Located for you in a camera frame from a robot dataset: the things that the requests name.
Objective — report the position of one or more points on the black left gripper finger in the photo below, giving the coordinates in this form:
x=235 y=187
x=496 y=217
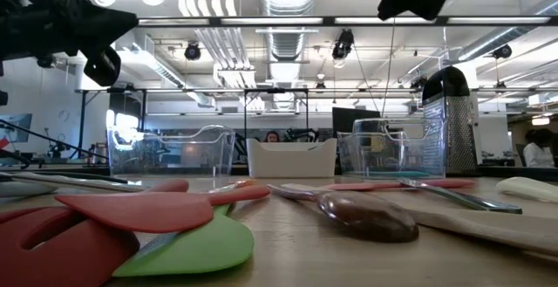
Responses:
x=104 y=18
x=102 y=40

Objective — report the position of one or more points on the teal silicone spatula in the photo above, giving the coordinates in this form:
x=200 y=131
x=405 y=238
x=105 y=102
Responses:
x=396 y=174

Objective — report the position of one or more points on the pink silicone spatula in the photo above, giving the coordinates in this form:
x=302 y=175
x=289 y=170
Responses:
x=370 y=186

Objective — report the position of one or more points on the grey metal utensil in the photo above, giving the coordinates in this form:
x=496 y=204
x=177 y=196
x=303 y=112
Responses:
x=471 y=200

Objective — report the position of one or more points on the red slotted silicone spoon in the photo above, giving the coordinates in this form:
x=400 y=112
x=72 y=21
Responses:
x=87 y=252

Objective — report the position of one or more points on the dark wooden spoon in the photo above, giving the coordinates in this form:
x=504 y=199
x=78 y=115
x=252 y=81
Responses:
x=370 y=217

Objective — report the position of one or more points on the white plastic utensil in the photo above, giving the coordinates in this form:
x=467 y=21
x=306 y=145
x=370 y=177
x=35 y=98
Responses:
x=527 y=189

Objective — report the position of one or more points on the green silicone spatula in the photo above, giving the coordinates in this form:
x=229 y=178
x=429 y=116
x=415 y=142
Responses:
x=205 y=248

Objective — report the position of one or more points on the light wooden spatula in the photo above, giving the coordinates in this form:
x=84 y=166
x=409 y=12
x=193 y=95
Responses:
x=479 y=228

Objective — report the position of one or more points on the black ceiling spotlight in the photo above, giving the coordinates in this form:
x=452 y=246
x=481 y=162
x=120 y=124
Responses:
x=192 y=51
x=343 y=45
x=502 y=51

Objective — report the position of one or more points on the black computer monitor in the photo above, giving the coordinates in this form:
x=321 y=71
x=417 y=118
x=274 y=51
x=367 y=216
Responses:
x=349 y=121

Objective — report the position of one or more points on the clear plastic bin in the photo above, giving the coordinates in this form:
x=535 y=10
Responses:
x=174 y=160
x=392 y=156

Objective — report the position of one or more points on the metal box grater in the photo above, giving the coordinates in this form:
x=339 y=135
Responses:
x=462 y=138

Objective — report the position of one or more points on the person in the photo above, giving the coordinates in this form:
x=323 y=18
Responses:
x=538 y=152
x=272 y=137

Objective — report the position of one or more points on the white plastic bin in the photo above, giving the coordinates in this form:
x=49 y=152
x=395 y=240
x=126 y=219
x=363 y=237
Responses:
x=287 y=160

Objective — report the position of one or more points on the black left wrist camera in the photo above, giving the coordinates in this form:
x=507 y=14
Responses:
x=102 y=66

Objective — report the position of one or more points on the black background frame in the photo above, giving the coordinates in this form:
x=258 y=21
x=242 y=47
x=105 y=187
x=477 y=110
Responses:
x=82 y=117

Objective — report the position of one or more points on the black rig frame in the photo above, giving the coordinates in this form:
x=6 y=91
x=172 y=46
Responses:
x=329 y=21

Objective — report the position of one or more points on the wall-mounted display screen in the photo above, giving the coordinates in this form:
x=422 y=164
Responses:
x=17 y=125

